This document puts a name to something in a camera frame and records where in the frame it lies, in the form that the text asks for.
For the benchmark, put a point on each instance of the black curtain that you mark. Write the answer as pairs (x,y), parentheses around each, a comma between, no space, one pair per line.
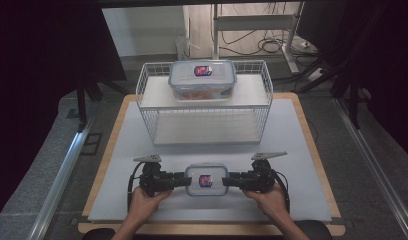
(385,66)
(42,66)

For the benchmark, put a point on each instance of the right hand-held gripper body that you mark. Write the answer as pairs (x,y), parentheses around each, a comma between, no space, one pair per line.
(260,180)

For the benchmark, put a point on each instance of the pale grey table mat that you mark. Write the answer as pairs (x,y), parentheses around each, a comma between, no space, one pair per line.
(125,150)

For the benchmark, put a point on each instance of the aluminium rail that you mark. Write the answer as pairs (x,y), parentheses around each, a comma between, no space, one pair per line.
(63,173)
(375,166)

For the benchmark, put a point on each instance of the person's leg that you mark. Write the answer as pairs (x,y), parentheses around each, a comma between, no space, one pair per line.
(317,231)
(98,235)

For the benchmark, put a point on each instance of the person's right leg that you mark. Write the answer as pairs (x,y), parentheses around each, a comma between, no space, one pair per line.
(317,231)

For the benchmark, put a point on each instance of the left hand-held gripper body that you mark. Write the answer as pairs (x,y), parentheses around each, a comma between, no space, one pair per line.
(153,180)

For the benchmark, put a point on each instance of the clear plastic object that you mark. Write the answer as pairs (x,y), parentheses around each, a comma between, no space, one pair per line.
(185,46)

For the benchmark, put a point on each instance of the white desk frame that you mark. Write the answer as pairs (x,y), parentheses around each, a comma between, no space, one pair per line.
(255,21)

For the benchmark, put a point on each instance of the small clear food container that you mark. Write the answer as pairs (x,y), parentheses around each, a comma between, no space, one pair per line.
(207,180)

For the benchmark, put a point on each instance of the person's left leg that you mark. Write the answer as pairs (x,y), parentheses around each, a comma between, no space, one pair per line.
(98,235)

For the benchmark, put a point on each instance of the white power strip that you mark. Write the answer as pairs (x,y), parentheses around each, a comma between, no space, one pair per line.
(316,74)

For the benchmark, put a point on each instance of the black metal stand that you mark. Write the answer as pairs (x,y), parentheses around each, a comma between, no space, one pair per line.
(82,100)
(353,100)

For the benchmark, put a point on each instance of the large clear food container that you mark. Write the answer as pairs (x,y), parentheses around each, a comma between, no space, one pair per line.
(202,81)

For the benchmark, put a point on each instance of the person's left hand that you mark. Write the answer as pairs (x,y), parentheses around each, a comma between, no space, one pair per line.
(143,205)

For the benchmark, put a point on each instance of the person's right hand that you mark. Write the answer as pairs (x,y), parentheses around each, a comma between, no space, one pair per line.
(273,205)

